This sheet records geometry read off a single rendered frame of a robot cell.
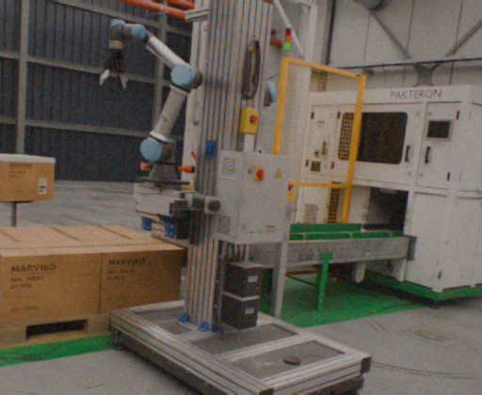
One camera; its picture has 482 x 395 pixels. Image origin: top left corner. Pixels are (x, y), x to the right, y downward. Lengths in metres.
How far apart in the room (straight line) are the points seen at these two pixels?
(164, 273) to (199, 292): 0.62
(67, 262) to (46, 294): 0.22
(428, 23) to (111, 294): 10.78
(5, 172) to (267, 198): 2.87
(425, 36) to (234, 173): 10.61
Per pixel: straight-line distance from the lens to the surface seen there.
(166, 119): 2.90
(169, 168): 3.04
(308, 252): 4.26
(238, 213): 2.72
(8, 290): 3.27
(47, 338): 3.45
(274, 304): 3.89
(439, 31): 12.97
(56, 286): 3.35
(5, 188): 5.10
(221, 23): 3.05
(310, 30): 7.17
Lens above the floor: 1.22
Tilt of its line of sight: 9 degrees down
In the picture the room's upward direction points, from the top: 5 degrees clockwise
